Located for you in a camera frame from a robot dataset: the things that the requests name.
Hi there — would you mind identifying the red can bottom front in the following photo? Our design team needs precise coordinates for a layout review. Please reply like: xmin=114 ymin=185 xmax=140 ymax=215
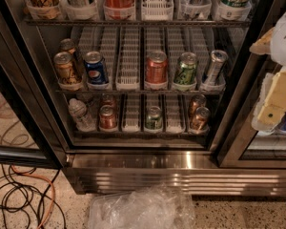
xmin=99 ymin=105 xmax=117 ymax=129

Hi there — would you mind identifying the gold can middle rear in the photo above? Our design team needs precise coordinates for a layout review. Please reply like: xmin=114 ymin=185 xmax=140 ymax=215
xmin=59 ymin=38 xmax=83 ymax=73

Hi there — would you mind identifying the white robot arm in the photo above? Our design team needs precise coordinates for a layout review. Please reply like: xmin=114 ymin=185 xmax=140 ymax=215
xmin=250 ymin=12 xmax=286 ymax=131

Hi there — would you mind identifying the gold can middle front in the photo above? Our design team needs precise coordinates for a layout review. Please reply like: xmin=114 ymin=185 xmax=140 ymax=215
xmin=53 ymin=52 xmax=82 ymax=85

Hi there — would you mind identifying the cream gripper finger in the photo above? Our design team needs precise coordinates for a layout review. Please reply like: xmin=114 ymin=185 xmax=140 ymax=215
xmin=251 ymin=67 xmax=286 ymax=131
xmin=249 ymin=28 xmax=274 ymax=55

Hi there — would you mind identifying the orange soda can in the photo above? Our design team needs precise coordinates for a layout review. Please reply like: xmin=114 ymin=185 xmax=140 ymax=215
xmin=190 ymin=107 xmax=211 ymax=131
xmin=188 ymin=94 xmax=207 ymax=117

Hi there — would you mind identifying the red can bottom rear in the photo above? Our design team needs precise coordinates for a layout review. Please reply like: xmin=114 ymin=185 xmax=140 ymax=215
xmin=100 ymin=94 xmax=116 ymax=109

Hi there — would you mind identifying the orange soda can front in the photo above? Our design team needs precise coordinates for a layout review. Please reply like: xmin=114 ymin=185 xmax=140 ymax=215
xmin=190 ymin=107 xmax=211 ymax=131

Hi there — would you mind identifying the green can bottom shelf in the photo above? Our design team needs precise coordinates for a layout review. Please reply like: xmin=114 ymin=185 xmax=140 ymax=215
xmin=145 ymin=106 xmax=162 ymax=130

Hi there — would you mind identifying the clear plastic bag bin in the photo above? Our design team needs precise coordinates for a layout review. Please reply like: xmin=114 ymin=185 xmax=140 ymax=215
xmin=88 ymin=185 xmax=195 ymax=229

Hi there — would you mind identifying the orange soda can rear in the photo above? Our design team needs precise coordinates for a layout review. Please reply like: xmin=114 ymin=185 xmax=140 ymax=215
xmin=188 ymin=94 xmax=207 ymax=117

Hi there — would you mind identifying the stainless steel fridge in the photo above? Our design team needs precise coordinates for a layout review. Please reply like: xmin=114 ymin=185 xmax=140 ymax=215
xmin=0 ymin=0 xmax=286 ymax=196

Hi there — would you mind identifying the orange cable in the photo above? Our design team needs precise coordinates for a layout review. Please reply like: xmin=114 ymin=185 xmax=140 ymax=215
xmin=10 ymin=165 xmax=56 ymax=229

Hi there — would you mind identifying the silver slim can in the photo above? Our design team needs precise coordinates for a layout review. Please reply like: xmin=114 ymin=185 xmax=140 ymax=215
xmin=203 ymin=50 xmax=228 ymax=85

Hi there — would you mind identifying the blue pepsi can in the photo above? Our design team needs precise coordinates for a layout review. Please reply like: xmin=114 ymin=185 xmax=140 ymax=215
xmin=84 ymin=51 xmax=109 ymax=85

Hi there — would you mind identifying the black cable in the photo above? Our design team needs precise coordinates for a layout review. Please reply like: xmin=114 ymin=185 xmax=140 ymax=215
xmin=0 ymin=163 xmax=68 ymax=229

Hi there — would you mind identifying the red can middle shelf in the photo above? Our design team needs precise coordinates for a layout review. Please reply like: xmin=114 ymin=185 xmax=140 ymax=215
xmin=145 ymin=51 xmax=168 ymax=84

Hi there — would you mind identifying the green can middle shelf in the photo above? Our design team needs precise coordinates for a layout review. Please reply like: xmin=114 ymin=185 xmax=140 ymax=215
xmin=174 ymin=52 xmax=197 ymax=85

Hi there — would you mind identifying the clear water bottle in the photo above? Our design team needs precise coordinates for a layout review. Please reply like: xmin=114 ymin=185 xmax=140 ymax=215
xmin=69 ymin=98 xmax=94 ymax=132

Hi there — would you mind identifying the green can shelf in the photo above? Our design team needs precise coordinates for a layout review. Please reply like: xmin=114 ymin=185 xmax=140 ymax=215
xmin=174 ymin=52 xmax=197 ymax=85
xmin=145 ymin=106 xmax=162 ymax=130

